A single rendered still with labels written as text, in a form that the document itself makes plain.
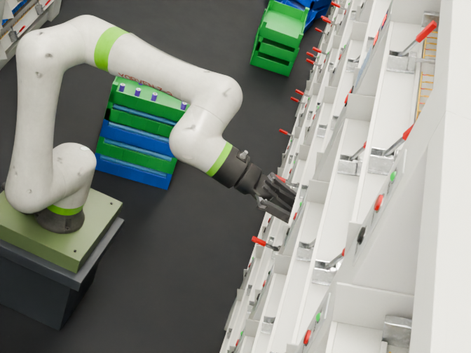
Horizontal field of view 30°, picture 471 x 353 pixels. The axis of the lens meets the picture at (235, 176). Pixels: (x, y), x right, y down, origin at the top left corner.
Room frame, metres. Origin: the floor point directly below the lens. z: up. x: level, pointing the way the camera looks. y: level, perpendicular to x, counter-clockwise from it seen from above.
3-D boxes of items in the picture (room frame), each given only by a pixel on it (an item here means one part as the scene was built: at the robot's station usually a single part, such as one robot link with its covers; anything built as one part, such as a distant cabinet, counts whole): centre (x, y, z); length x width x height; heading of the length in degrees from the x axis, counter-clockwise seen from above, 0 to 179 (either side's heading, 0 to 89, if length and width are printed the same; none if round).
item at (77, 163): (1.90, 0.45, 0.48); 0.16 x 0.13 x 0.19; 157
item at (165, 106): (2.68, 0.39, 0.36); 0.30 x 0.20 x 0.08; 98
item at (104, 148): (2.68, 0.39, 0.12); 0.30 x 0.20 x 0.08; 98
